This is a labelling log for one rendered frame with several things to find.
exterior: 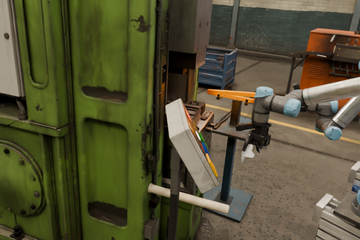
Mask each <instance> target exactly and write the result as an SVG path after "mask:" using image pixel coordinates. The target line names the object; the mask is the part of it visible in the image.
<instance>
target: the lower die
mask: <svg viewBox="0 0 360 240"><path fill-rule="evenodd" d="M167 102H169V103H172V102H173V101H168V100H167ZM184 105H185V106H190V107H196V108H199V110H198V111H197V109H191V108H186V109H187V111H188V113H189V115H190V117H191V119H192V120H193V122H194V124H195V123H196V122H197V120H198V119H199V118H200V113H201V106H196V105H192V104H186V103H184ZM164 120H166V110H165V117H164Z"/></svg>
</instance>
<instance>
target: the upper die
mask: <svg viewBox="0 0 360 240"><path fill-rule="evenodd" d="M205 58H206V48H204V49H202V50H200V51H198V52H196V53H194V54H191V53H185V52H176V51H169V62H168V66H173V67H178V68H185V69H193V70H196V69H197V68H199V67H200V66H202V65H203V64H205Z"/></svg>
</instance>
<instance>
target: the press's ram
mask: <svg viewBox="0 0 360 240"><path fill-rule="evenodd" d="M212 4H213V0H171V17H170V40H169V51H176V52H182V53H191V54H194V53H196V52H198V51H200V50H202V49H204V48H206V47H208V45H209V33H210V26H211V15H212Z"/></svg>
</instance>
